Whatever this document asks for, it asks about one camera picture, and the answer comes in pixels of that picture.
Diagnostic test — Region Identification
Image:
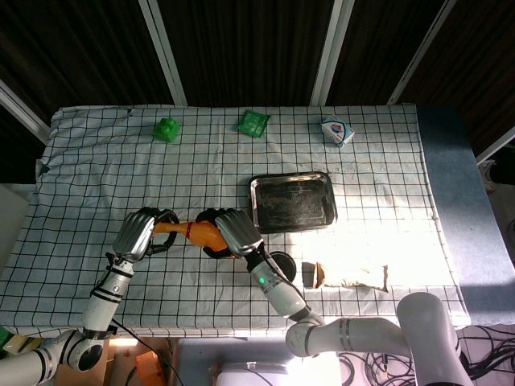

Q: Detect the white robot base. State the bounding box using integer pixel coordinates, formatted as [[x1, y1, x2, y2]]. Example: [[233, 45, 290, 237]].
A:
[[215, 359, 299, 386]]

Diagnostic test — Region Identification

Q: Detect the white frame post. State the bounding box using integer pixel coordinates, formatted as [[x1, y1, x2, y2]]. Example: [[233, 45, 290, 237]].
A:
[[138, 0, 188, 106], [388, 0, 458, 105], [309, 0, 347, 106], [0, 80, 52, 144], [476, 126, 515, 166]]

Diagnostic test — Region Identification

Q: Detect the rectangular metal tray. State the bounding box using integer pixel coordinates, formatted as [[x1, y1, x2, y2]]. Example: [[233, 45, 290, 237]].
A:
[[249, 171, 338, 235]]

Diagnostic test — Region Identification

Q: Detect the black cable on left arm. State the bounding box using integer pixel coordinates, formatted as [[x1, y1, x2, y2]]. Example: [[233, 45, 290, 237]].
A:
[[110, 317, 178, 386]]

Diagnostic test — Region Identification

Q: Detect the orange cardboard box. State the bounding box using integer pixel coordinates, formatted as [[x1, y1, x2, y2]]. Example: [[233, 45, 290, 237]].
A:
[[134, 350, 168, 386]]

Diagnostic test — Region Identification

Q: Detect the green foil packet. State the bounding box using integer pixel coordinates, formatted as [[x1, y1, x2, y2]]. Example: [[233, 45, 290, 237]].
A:
[[236, 109, 271, 139]]

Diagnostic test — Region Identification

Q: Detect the white black checkered tablecloth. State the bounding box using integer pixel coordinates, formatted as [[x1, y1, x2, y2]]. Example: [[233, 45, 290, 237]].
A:
[[0, 103, 472, 338]]

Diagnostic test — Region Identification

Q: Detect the black round lid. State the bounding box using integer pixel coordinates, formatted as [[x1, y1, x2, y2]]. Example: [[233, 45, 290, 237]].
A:
[[268, 251, 298, 282]]

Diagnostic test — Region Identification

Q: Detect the white blue carton box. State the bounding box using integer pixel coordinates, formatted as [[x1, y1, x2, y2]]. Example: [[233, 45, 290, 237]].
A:
[[320, 115, 356, 148]]

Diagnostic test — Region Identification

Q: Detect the dark pleated curtain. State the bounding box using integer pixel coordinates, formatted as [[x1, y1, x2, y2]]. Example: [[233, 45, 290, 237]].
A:
[[0, 0, 515, 184]]

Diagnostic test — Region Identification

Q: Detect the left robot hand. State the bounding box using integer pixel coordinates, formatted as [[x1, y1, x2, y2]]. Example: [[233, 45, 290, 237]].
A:
[[112, 207, 181, 265]]

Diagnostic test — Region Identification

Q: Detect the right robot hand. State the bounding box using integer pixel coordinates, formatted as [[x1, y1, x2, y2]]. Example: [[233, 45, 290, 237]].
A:
[[196, 207, 266, 261]]

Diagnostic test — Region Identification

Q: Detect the orange bottle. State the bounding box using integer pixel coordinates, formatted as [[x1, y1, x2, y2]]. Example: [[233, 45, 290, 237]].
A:
[[152, 220, 229, 253]]

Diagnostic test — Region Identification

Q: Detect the black floor cable bundle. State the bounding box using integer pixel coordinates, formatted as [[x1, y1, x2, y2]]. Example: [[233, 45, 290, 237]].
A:
[[333, 325, 515, 386]]

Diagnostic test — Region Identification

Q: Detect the green toy building block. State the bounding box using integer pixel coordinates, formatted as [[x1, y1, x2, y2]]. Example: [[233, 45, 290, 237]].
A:
[[153, 117, 181, 143]]

